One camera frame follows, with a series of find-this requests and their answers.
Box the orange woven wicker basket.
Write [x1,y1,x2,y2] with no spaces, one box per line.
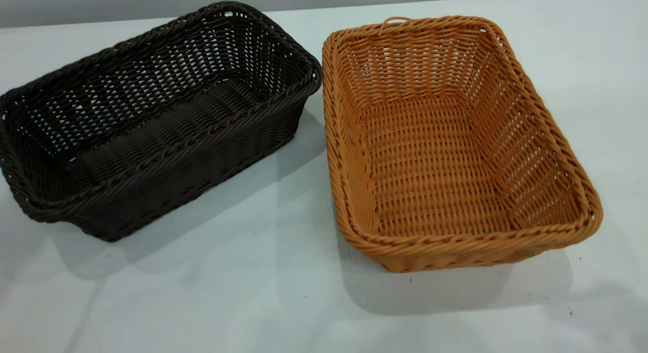
[322,16,604,273]

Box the black woven wicker basket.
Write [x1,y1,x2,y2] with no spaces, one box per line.
[0,1,323,243]

